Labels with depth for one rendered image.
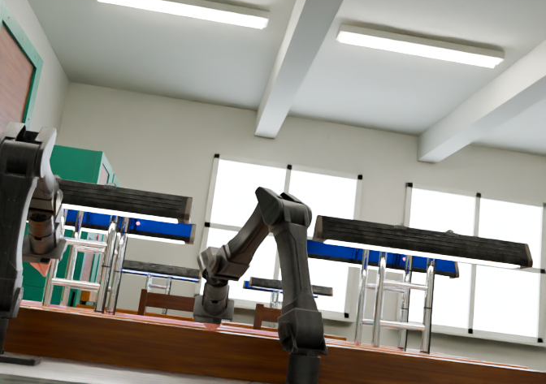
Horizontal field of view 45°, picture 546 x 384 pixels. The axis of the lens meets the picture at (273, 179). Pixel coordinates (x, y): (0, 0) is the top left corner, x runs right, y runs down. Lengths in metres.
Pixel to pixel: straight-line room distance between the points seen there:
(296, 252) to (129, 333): 0.41
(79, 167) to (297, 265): 3.38
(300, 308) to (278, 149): 5.82
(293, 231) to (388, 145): 6.01
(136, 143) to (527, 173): 4.31
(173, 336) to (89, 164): 3.22
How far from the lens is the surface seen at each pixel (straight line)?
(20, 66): 2.88
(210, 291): 1.68
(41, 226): 1.64
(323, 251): 2.42
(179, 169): 7.01
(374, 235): 1.87
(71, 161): 4.67
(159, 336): 1.51
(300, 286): 1.37
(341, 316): 6.98
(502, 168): 7.82
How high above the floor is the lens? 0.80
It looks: 12 degrees up
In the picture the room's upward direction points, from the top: 7 degrees clockwise
